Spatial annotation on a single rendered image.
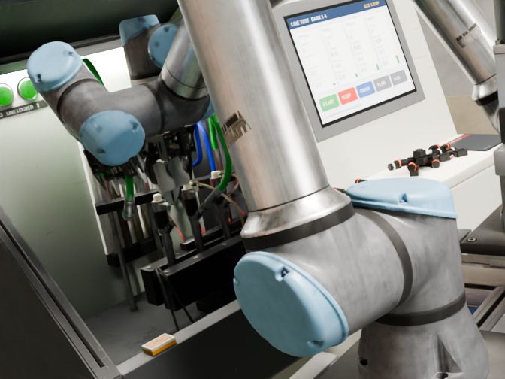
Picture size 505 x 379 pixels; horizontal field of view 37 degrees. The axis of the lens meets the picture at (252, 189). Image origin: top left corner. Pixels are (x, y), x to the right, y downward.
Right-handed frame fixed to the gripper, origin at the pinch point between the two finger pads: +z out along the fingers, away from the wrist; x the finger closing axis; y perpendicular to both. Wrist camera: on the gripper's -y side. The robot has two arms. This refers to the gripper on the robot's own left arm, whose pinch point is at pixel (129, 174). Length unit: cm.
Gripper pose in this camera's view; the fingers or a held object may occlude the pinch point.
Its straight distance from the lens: 135.9
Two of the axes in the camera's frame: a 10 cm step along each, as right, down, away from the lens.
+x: 9.1, -4.2, 0.3
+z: 1.9, 4.7, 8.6
